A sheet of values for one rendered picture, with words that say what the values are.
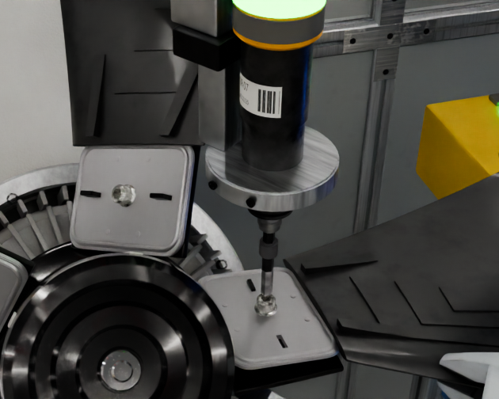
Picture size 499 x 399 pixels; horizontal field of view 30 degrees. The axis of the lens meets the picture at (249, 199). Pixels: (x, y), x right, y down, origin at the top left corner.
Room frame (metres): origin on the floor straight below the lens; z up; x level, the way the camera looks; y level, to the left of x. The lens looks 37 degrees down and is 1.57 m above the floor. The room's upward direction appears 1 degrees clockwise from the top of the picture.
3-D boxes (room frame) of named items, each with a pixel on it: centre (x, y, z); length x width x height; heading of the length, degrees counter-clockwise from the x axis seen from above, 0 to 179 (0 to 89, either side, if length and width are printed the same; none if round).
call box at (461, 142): (0.79, -0.26, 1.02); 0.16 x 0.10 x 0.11; 19
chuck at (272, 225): (0.40, -0.01, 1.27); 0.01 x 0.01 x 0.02
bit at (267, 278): (0.40, -0.01, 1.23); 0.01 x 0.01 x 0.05
